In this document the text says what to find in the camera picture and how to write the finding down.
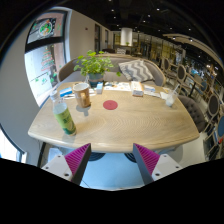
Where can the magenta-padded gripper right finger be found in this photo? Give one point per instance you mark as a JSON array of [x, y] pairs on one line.
[[149, 161]]

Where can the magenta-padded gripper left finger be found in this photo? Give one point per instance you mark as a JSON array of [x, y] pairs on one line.
[[75, 162]]

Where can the green-labelled clear drink bottle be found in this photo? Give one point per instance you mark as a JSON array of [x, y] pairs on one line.
[[64, 116]]

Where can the dark grey tufted chair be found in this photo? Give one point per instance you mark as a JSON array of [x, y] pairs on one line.
[[194, 111]]

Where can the flat round red coaster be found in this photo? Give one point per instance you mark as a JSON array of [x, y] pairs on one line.
[[110, 105]]

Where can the clear plastic cup with straw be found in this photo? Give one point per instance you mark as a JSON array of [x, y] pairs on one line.
[[171, 97]]

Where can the brown and white mug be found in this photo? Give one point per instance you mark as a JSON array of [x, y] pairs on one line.
[[82, 94]]

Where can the blue and white packet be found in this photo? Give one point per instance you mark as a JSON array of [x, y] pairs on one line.
[[65, 91]]

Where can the white tissue box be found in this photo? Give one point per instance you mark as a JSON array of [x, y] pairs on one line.
[[137, 88]]

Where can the small white and blue carton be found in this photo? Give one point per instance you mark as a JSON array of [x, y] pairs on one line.
[[99, 88]]

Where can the printed paper menu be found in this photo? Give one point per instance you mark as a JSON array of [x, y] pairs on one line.
[[117, 86]]

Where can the group of round-backed chairs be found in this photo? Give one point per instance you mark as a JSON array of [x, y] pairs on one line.
[[200, 93]]

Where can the grey chevron cushion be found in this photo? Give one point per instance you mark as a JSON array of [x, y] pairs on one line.
[[136, 70]]

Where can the potted green leafy plant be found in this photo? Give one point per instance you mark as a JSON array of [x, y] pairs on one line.
[[94, 66]]

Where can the grey curved sofa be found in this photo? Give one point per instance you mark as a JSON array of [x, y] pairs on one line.
[[113, 68]]

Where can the white round pillar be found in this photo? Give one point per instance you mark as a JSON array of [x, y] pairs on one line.
[[126, 36]]

